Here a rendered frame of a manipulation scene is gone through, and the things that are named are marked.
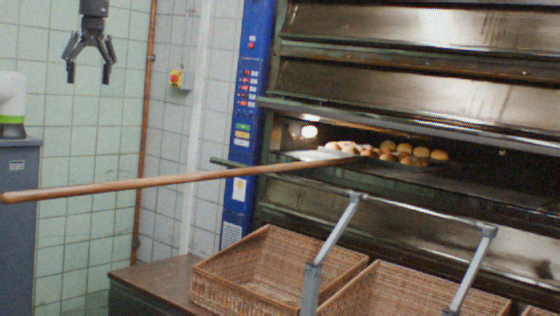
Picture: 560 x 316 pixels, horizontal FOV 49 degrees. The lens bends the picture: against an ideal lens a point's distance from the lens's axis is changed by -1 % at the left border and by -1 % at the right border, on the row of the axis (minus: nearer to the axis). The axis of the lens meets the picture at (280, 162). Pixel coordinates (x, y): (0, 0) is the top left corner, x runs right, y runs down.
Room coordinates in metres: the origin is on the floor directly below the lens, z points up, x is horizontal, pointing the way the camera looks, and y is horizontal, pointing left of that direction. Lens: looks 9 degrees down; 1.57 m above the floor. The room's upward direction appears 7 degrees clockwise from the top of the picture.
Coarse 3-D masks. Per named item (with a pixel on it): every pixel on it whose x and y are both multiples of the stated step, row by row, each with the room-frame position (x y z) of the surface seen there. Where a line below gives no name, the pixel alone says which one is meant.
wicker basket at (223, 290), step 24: (240, 240) 2.64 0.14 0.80; (264, 240) 2.77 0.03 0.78; (288, 240) 2.70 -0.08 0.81; (312, 240) 2.62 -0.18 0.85; (216, 264) 2.53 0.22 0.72; (240, 264) 2.65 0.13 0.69; (264, 264) 2.72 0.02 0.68; (336, 264) 2.52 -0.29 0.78; (360, 264) 2.40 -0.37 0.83; (192, 288) 2.43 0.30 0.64; (216, 288) 2.34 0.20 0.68; (240, 288) 2.26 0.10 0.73; (264, 288) 2.66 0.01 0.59; (288, 288) 2.61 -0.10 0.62; (336, 288) 2.29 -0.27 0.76; (216, 312) 2.33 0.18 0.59; (240, 312) 2.35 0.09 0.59; (264, 312) 2.18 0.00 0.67; (288, 312) 2.11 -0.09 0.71
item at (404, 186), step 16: (272, 160) 2.83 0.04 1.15; (288, 160) 2.78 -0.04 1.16; (304, 160) 2.73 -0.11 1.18; (336, 176) 2.62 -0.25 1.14; (352, 176) 2.57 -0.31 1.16; (368, 176) 2.52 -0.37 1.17; (384, 176) 2.53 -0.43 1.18; (416, 192) 2.39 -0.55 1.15; (432, 192) 2.35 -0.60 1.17; (448, 192) 2.32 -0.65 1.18; (480, 208) 2.23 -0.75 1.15; (496, 208) 2.20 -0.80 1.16; (512, 208) 2.16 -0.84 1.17; (528, 208) 2.17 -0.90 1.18; (544, 224) 2.09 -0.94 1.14
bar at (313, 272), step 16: (224, 160) 2.51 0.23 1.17; (272, 176) 2.35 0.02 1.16; (288, 176) 2.31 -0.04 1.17; (336, 192) 2.17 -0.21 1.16; (352, 192) 2.13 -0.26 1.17; (352, 208) 2.10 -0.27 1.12; (400, 208) 2.02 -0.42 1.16; (416, 208) 1.99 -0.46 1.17; (464, 224) 1.88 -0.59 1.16; (480, 224) 1.86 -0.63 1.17; (336, 240) 2.03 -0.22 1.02; (320, 256) 1.98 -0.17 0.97; (480, 256) 1.78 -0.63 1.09; (320, 272) 1.96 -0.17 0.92; (304, 288) 1.95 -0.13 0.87; (464, 288) 1.72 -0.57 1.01; (304, 304) 1.95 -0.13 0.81
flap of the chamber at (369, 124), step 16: (288, 112) 2.66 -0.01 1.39; (304, 112) 2.56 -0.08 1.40; (320, 112) 2.52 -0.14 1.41; (368, 128) 2.52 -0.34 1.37; (384, 128) 2.37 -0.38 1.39; (400, 128) 2.29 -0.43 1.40; (416, 128) 2.26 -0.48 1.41; (464, 144) 2.25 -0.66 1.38; (480, 144) 2.13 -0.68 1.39; (496, 144) 2.07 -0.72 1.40; (512, 144) 2.04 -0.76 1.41; (544, 160) 2.14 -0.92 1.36
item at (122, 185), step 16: (320, 160) 2.58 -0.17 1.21; (336, 160) 2.67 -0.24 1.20; (352, 160) 2.78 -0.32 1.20; (176, 176) 1.92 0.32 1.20; (192, 176) 1.97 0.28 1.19; (208, 176) 2.02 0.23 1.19; (224, 176) 2.09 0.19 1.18; (16, 192) 1.48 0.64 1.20; (32, 192) 1.51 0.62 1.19; (48, 192) 1.55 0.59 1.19; (64, 192) 1.58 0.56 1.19; (80, 192) 1.62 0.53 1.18; (96, 192) 1.67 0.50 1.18
